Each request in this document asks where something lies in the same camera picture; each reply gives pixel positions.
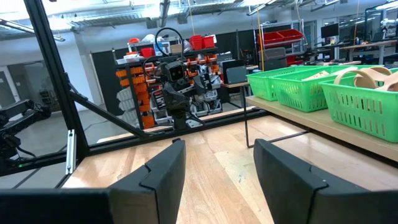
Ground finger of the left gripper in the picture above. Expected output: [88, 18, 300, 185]
[194, 73, 214, 96]

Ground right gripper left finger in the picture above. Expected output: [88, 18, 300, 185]
[108, 139, 187, 224]

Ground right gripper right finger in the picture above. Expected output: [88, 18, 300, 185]
[254, 139, 368, 224]

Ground wooden desk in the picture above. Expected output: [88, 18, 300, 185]
[220, 81, 252, 108]

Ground grey office chair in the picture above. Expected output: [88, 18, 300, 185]
[259, 46, 289, 72]

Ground grey box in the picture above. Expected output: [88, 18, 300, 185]
[225, 65, 249, 85]

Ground storage shelving with small bins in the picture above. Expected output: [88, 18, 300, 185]
[114, 46, 223, 130]

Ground red storage bin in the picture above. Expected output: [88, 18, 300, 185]
[201, 35, 216, 49]
[188, 34, 203, 51]

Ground green plastic basket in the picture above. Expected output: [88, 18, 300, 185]
[246, 65, 324, 102]
[319, 67, 398, 144]
[267, 65, 376, 113]

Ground metal rack with red bins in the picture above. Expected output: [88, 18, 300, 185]
[256, 19, 306, 68]

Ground black computer monitor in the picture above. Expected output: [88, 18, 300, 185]
[320, 22, 340, 39]

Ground long wooden workbench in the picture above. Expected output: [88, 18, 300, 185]
[338, 39, 398, 65]

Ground yellow cable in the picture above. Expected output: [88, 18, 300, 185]
[256, 12, 266, 72]

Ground silver metal bracket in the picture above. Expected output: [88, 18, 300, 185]
[65, 129, 77, 175]

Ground black aluminium frame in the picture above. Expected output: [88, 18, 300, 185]
[0, 0, 271, 177]

